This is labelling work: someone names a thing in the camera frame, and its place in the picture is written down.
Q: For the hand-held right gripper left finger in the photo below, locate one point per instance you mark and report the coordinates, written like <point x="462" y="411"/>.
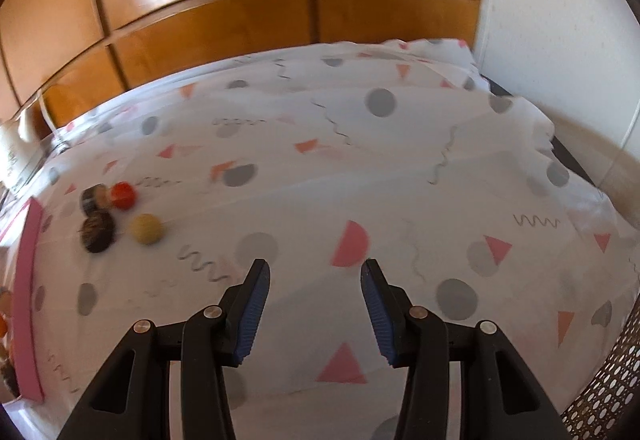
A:
<point x="249" y="320"/>

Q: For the round brown fruit half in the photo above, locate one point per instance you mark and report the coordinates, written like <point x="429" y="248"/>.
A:
<point x="98" y="233"/>

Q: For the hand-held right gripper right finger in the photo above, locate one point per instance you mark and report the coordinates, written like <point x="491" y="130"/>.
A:
<point x="378" y="317"/>

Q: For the red tomato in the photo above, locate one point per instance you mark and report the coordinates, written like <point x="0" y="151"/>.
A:
<point x="123" y="195"/>

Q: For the white cane chair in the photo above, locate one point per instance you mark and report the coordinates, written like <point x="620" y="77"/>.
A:
<point x="610" y="385"/>

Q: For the pink tray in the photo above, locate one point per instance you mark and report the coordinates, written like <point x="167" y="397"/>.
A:
<point x="27" y="300"/>

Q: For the yellow round fruit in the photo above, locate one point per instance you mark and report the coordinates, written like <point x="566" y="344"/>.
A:
<point x="145" y="228"/>

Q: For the dark eggplant piece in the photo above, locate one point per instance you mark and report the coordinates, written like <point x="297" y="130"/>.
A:
<point x="93" y="198"/>

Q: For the wooden wardrobe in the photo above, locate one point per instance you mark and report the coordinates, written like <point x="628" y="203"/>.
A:
<point x="225" y="20"/>

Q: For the white teapot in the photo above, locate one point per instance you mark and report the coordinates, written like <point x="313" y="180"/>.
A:
<point x="11" y="150"/>

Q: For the printed white tablecloth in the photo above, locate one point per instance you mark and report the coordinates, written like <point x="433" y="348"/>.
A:
<point x="320" y="180"/>

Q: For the black table frame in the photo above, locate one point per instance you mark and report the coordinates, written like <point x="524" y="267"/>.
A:
<point x="570" y="154"/>

